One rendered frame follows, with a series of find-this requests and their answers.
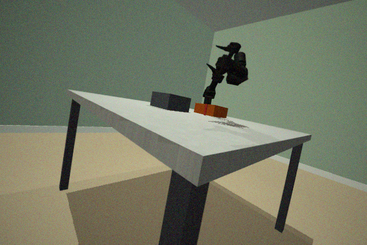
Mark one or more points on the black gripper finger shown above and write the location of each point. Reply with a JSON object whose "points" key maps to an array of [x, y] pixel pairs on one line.
{"points": [[229, 48], [215, 73]]}

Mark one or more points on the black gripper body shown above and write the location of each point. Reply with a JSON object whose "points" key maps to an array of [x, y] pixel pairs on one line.
{"points": [[229, 64]]}

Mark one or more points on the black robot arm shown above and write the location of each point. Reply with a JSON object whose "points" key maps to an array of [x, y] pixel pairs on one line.
{"points": [[237, 79]]}

